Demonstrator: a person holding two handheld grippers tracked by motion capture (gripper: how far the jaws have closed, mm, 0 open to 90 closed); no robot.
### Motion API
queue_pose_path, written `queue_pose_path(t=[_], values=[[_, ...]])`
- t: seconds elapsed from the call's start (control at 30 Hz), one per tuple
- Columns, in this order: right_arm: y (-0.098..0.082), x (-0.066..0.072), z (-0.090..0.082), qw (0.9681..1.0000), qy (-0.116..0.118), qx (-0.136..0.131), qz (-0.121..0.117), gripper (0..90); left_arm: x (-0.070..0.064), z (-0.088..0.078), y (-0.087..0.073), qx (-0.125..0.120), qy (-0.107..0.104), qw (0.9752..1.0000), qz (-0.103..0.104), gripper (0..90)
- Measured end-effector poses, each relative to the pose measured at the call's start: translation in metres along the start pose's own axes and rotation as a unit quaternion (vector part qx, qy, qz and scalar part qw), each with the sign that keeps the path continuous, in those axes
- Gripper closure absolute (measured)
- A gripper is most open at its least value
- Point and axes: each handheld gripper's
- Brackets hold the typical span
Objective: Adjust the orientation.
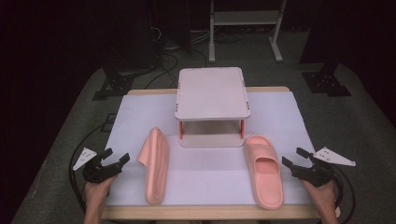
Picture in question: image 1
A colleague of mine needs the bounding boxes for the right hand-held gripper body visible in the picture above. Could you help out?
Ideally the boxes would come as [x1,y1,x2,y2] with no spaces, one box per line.
[290,147,357,189]

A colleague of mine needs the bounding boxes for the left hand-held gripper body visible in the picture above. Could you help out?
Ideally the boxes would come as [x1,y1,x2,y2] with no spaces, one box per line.
[73,147,123,185]

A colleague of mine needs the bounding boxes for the pink slipper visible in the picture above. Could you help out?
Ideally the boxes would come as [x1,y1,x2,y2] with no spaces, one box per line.
[243,133,285,211]
[136,126,171,206]

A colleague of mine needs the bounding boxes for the white shoe rack orange posts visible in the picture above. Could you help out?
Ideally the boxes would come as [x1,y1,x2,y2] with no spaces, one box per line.
[174,66,252,148]

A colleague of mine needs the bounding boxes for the person's left hand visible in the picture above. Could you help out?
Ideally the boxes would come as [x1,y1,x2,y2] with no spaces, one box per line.
[83,175,118,217]

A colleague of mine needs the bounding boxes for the person's right hand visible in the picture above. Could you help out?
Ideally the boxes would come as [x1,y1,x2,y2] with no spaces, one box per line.
[300,178,339,217]

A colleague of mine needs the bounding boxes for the black stand base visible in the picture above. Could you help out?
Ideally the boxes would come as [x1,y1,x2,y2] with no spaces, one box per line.
[92,66,135,102]
[301,63,352,98]

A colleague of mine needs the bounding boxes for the white table cover sheet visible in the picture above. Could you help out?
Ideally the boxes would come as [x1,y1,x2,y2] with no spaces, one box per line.
[105,91,318,207]

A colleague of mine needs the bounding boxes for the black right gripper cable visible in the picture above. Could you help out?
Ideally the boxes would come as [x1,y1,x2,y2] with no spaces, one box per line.
[330,169,357,224]

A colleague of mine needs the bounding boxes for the black floor cable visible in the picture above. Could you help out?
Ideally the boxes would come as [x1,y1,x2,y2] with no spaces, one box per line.
[144,51,181,91]

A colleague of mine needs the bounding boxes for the white metal desk frame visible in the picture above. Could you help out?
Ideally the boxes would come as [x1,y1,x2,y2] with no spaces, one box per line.
[208,0,288,64]

